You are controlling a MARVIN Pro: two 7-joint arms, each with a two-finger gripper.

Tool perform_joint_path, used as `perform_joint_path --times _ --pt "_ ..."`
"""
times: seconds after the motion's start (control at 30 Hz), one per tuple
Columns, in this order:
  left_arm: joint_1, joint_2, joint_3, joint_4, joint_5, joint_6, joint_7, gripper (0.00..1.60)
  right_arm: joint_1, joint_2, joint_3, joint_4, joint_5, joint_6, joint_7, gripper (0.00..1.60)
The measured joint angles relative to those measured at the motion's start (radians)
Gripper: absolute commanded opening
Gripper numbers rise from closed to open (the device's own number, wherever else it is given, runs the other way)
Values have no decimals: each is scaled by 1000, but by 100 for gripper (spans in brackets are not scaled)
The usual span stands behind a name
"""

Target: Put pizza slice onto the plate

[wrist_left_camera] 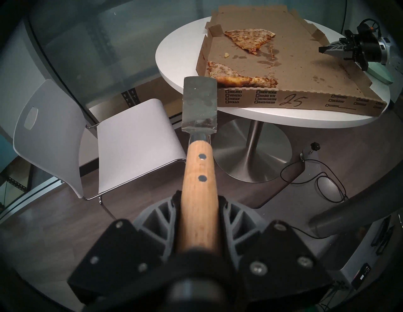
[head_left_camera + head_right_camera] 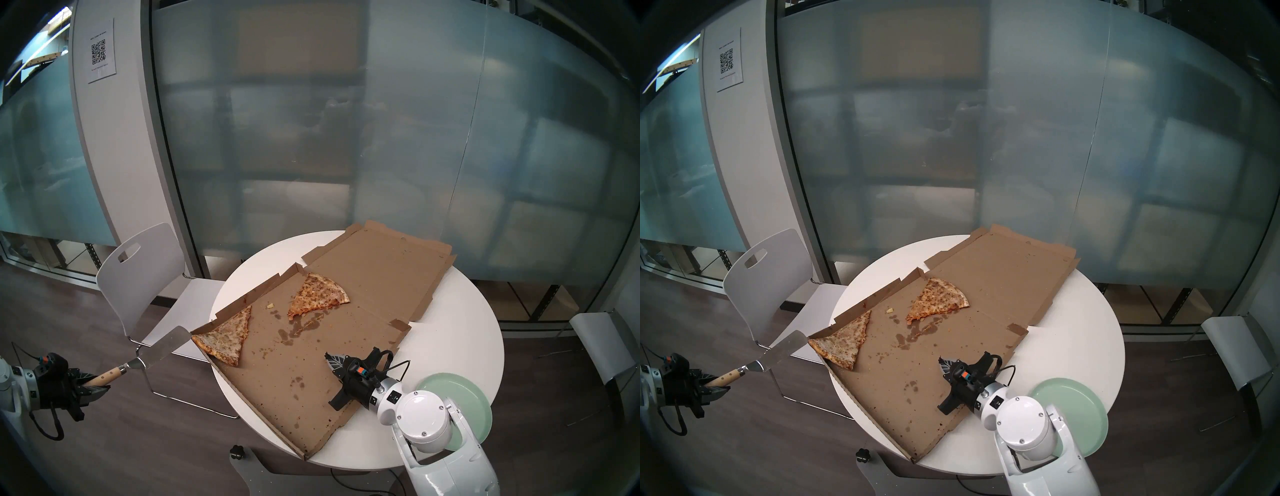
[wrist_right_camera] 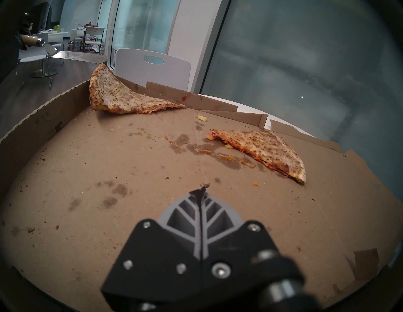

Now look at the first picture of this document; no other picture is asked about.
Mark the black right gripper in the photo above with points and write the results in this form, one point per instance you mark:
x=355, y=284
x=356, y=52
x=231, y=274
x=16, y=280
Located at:
x=366, y=50

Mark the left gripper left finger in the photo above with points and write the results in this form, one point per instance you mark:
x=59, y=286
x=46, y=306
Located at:
x=126, y=251

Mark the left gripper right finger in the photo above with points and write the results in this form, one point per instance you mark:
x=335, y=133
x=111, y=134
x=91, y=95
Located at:
x=270, y=254

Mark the cardboard pizza box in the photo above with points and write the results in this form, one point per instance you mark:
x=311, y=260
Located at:
x=299, y=63

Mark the pale cheese pizza slice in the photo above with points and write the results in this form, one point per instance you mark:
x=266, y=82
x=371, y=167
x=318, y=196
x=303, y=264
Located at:
x=233, y=78

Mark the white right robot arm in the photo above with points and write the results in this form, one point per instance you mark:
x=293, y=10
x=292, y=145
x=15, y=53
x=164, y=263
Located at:
x=387, y=50

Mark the pale green plate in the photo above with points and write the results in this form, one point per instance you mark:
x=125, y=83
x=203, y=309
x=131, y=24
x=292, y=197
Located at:
x=382, y=74

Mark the browned pizza slice bitten tip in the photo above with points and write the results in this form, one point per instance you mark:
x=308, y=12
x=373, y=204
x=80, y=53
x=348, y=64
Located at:
x=248, y=37

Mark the black electronics box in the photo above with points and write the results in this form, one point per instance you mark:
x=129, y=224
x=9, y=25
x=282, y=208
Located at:
x=362, y=275

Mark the black knob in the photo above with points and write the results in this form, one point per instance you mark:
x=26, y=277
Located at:
x=315, y=146

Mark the grey robot body cabinet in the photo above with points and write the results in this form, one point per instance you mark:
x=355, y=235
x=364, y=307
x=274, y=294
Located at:
x=371, y=251

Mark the silver table pedestal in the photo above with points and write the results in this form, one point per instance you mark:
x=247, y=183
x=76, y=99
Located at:
x=252, y=157

